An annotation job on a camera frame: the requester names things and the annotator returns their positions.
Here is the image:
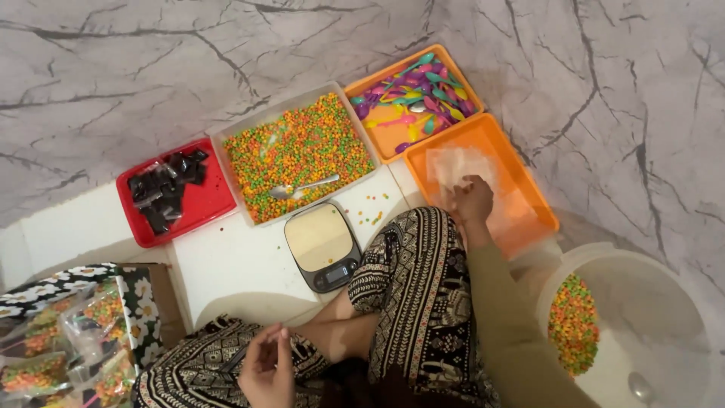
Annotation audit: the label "person's left hand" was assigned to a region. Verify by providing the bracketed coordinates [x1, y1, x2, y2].
[237, 323, 296, 408]

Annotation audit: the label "person's right hand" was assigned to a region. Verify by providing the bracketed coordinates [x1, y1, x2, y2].
[450, 175, 495, 225]

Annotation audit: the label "stack of clear plastic bags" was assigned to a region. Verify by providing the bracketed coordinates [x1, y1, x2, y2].
[425, 146, 536, 227]

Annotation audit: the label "orange plastic tray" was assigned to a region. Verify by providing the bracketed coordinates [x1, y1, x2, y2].
[344, 44, 485, 165]
[404, 113, 560, 258]

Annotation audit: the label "scattered loose snack balls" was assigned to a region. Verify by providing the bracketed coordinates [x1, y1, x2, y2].
[276, 193, 392, 250]

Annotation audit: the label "pile of colourful plastic spoons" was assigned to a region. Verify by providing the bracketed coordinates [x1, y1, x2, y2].
[350, 52, 477, 154]

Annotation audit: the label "black patterned trousers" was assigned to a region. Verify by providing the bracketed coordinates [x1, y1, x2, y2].
[131, 207, 502, 408]

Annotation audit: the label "digital kitchen scale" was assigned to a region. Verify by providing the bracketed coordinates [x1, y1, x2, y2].
[284, 202, 363, 294]

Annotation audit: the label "heap of colourful snack balls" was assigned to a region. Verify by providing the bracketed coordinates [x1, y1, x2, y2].
[224, 93, 376, 223]

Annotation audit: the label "colourful snack balls in bucket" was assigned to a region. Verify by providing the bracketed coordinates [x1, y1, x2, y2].
[547, 274, 600, 377]

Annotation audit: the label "person's bare leg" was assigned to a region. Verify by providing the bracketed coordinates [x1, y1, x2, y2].
[293, 289, 381, 365]

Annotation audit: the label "white plastic bucket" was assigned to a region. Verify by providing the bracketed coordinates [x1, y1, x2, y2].
[535, 243, 725, 408]

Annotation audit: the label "white plastic tray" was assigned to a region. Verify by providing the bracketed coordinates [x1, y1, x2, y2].
[211, 81, 381, 227]

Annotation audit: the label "red plastic tray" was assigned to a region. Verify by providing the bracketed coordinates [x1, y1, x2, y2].
[116, 138, 238, 249]

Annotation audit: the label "metal scoop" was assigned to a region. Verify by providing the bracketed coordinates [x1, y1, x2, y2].
[628, 371, 658, 406]

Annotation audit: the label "pile of black packets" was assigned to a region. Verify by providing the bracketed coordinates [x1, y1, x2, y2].
[127, 148, 209, 236]

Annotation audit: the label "floral cardboard box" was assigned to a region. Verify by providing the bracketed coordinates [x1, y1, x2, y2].
[0, 262, 188, 408]

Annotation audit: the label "pile of filled snack bags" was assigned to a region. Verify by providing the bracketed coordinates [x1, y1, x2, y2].
[0, 280, 137, 408]

